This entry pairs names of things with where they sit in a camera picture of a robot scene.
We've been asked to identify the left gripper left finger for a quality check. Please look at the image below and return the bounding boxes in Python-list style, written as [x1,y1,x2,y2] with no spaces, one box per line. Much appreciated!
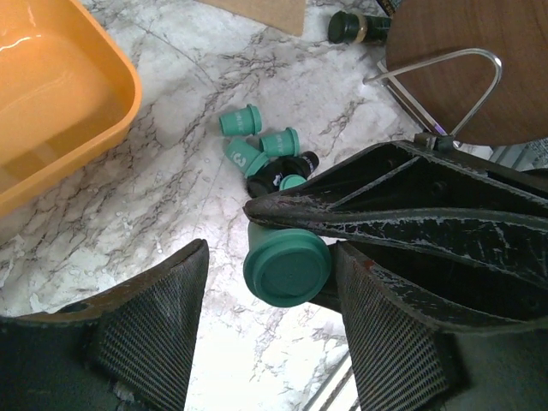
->
[1,239,209,410]

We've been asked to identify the round wooden board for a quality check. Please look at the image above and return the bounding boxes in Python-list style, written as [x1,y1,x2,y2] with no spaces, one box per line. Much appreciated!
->
[386,0,547,146]

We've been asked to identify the black coffee capsule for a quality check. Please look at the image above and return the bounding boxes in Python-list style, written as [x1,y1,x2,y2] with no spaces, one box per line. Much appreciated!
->
[246,151,319,198]
[279,174,307,191]

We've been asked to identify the brown cardboard sheet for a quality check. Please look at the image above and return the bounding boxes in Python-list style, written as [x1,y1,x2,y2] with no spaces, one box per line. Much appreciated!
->
[202,0,306,36]

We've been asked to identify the teal coffee capsule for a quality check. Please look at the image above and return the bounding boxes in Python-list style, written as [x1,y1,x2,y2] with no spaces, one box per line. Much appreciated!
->
[225,139,269,178]
[219,104,262,136]
[259,127,300,158]
[243,223,331,308]

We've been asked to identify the dark gold banded bottle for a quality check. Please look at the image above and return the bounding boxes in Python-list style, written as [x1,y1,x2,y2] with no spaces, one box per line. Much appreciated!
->
[327,11,392,44]

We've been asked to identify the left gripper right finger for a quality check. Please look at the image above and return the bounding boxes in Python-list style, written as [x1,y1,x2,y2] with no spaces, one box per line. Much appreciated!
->
[333,241,548,411]

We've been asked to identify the orange plastic storage basket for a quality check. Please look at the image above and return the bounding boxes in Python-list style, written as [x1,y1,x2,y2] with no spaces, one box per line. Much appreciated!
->
[1,1,142,215]

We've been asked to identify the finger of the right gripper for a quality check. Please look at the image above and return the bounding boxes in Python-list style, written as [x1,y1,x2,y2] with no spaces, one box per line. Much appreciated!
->
[307,222,548,333]
[243,140,547,228]

